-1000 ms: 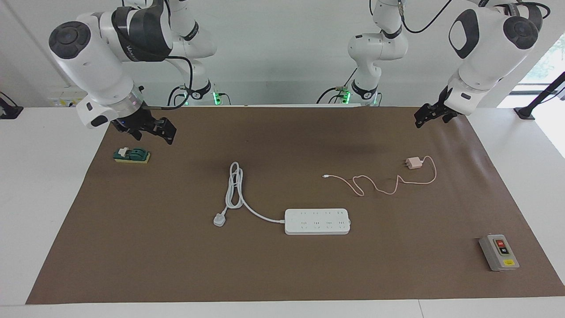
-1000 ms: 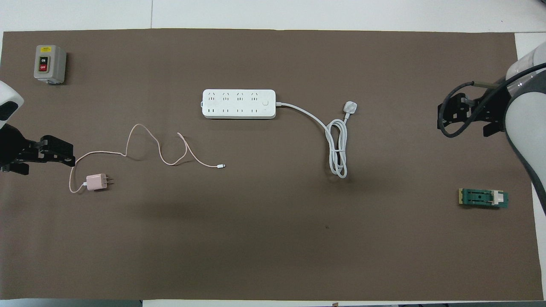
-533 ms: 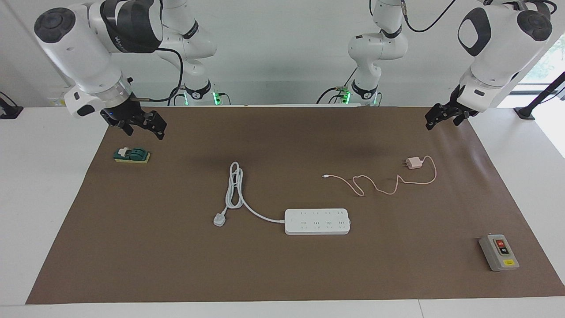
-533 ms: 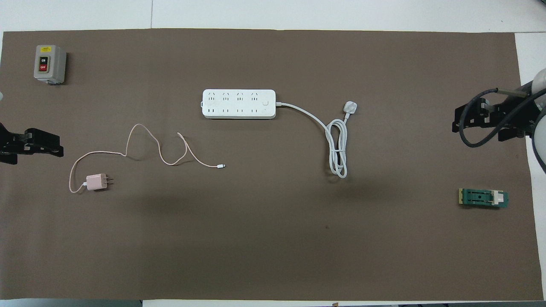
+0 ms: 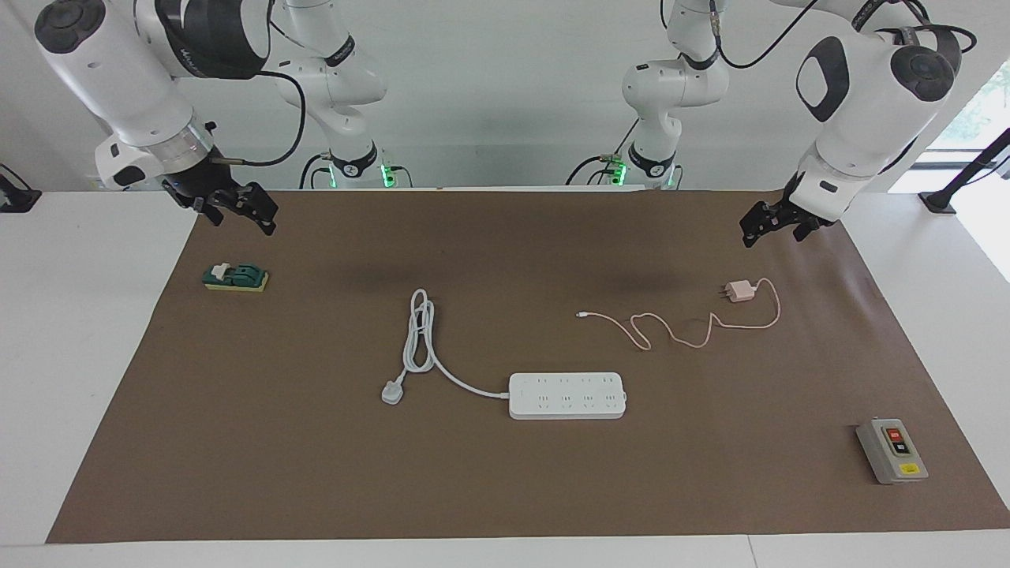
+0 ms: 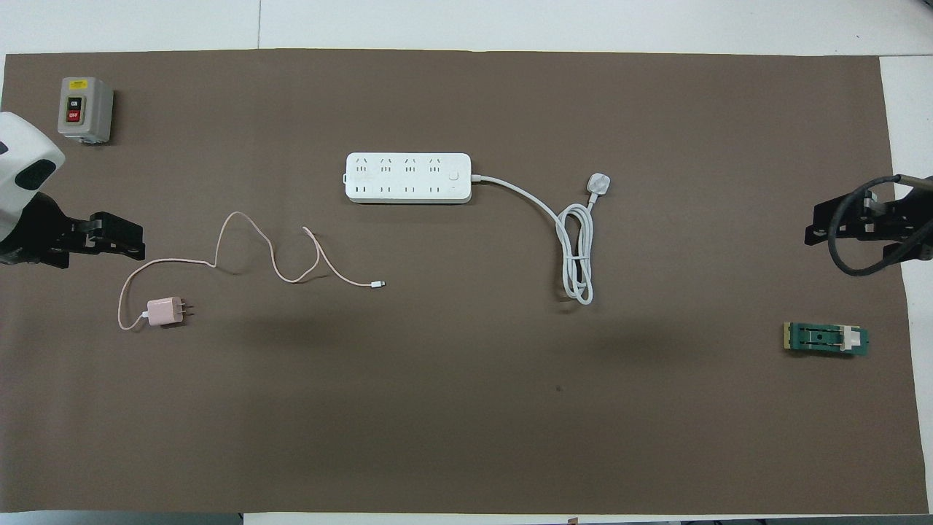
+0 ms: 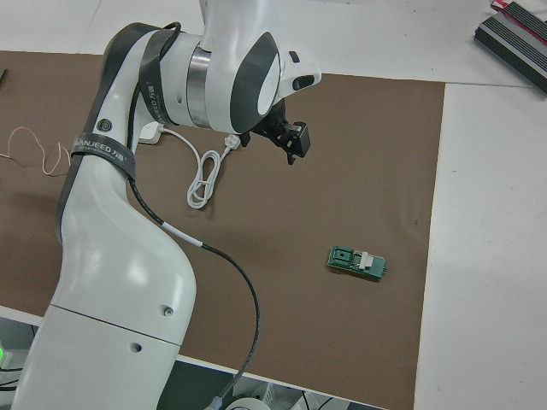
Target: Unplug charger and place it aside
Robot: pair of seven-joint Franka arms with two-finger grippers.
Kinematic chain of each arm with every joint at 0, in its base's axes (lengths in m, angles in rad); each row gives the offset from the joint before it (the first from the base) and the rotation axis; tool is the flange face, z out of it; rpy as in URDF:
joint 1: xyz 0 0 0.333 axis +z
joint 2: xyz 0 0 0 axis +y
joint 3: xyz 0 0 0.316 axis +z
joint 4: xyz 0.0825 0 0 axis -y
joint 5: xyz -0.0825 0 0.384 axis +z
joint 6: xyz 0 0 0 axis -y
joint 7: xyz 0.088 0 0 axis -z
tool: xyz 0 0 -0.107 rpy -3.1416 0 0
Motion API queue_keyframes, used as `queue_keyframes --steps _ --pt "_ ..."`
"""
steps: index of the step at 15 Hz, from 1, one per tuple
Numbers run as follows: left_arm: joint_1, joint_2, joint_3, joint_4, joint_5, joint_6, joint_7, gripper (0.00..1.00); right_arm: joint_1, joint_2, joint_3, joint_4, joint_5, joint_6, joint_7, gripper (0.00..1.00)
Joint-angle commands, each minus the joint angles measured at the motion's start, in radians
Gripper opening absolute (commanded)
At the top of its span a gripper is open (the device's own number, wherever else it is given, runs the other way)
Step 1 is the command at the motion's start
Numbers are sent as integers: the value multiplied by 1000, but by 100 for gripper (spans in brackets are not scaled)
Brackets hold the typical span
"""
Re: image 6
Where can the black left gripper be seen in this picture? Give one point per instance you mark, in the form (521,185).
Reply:
(36,233)

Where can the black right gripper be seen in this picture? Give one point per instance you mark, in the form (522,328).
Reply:
(907,219)

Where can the pink charger plug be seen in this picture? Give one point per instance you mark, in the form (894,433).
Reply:
(164,311)

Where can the white power strip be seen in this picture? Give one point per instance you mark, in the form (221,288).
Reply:
(408,177)

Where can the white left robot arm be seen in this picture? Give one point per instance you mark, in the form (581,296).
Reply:
(22,149)

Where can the brown table mat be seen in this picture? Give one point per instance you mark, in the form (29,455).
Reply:
(466,408)

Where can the green knife switch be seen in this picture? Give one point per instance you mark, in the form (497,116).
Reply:
(824,339)

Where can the grey on-off switch box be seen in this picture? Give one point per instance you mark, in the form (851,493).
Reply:
(86,109)

